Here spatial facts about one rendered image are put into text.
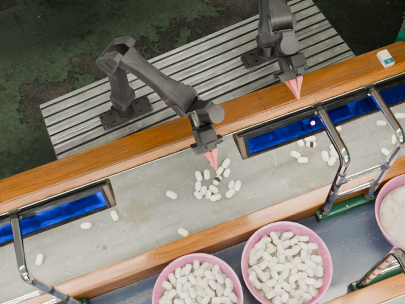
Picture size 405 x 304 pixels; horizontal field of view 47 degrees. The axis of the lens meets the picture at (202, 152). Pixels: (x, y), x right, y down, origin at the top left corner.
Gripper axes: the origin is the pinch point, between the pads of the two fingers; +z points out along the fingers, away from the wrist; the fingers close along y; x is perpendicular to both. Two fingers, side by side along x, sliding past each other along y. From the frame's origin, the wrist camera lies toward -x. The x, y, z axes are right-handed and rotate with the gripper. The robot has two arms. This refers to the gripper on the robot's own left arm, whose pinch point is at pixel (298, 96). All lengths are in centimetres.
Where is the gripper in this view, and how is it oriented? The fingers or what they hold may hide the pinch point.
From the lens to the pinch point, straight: 158.6
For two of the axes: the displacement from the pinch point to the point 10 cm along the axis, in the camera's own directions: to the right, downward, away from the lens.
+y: 9.4, -3.3, 0.8
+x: -1.5, -1.9, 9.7
